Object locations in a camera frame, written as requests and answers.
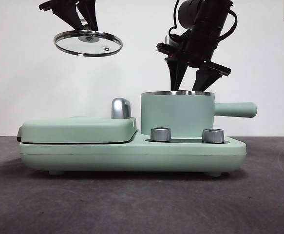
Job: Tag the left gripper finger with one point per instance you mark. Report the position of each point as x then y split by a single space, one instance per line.
89 12
68 12

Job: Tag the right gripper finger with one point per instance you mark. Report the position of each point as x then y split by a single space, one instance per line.
203 79
177 73

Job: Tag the glass lid with green knob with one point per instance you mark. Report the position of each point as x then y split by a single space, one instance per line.
83 45

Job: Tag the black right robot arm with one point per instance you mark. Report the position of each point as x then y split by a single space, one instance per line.
205 14

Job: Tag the chrome control knob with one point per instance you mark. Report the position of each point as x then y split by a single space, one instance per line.
213 136
160 135

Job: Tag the mint green breakfast machine base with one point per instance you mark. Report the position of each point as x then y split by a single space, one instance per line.
132 156

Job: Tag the mint green grill cover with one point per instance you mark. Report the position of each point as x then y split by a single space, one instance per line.
76 130

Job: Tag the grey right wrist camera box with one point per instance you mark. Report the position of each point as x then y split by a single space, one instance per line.
171 41

